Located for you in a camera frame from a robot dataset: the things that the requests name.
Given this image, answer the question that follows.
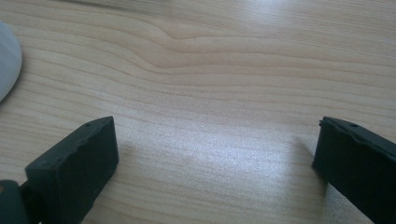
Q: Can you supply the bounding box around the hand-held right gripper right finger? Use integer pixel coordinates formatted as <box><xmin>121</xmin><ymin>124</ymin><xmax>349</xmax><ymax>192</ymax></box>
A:
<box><xmin>312</xmin><ymin>116</ymin><xmax>396</xmax><ymax>224</ymax></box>

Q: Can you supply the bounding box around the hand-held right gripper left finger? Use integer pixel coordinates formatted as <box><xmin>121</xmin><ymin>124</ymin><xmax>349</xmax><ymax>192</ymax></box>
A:
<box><xmin>20</xmin><ymin>116</ymin><xmax>120</xmax><ymax>224</ymax></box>

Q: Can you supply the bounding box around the white mug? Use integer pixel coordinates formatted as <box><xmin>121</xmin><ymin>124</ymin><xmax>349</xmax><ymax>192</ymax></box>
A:
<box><xmin>0</xmin><ymin>21</ymin><xmax>23</xmax><ymax>103</ymax></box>

